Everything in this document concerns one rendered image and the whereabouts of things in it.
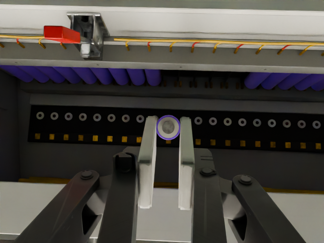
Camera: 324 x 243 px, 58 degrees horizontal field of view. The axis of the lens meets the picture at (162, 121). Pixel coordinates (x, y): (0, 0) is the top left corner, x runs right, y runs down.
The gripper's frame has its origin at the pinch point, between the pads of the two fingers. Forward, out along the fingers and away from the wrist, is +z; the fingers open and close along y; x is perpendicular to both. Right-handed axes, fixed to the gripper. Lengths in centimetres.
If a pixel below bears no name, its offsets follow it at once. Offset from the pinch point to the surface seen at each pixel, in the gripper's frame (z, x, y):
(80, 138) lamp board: 20.2, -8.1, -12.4
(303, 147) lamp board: 20.1, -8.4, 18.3
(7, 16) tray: 9.1, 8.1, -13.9
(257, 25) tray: 9.6, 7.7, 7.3
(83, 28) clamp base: 10.2, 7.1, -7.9
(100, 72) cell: 15.4, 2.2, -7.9
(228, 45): 11.7, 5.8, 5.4
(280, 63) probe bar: 11.4, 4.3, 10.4
